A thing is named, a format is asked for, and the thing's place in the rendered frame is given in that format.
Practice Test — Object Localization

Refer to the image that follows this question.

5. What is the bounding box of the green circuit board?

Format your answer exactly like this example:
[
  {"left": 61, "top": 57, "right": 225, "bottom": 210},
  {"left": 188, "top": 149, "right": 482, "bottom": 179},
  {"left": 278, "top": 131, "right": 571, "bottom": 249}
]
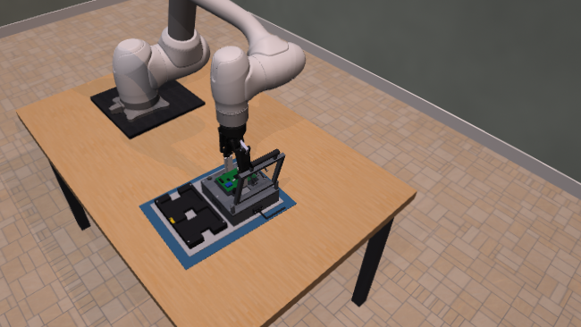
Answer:
[{"left": 215, "top": 167, "right": 239, "bottom": 191}]

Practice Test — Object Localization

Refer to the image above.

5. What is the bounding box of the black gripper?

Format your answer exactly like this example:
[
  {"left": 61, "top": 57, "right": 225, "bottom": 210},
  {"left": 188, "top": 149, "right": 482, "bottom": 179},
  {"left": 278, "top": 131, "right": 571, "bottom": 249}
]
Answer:
[{"left": 218, "top": 123, "right": 251, "bottom": 175}]

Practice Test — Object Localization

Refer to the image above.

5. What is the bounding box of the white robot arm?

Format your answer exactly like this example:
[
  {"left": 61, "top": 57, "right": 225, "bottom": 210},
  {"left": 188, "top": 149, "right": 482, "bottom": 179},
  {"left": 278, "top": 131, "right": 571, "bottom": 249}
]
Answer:
[{"left": 109, "top": 0, "right": 306, "bottom": 128}]

